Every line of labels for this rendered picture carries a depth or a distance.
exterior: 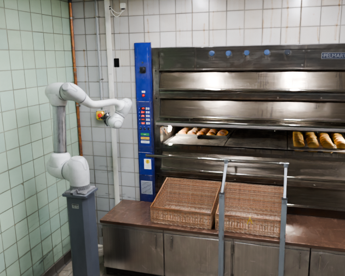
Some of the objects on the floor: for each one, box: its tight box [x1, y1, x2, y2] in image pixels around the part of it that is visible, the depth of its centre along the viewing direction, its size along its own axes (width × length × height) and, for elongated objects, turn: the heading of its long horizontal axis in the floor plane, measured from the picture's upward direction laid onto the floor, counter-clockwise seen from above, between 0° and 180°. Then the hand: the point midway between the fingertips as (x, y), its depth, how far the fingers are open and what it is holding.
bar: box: [146, 154, 289, 276], centre depth 318 cm, size 31×127×118 cm, turn 78°
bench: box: [100, 199, 345, 276], centre depth 339 cm, size 56×242×58 cm, turn 78°
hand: (103, 117), depth 359 cm, fingers closed
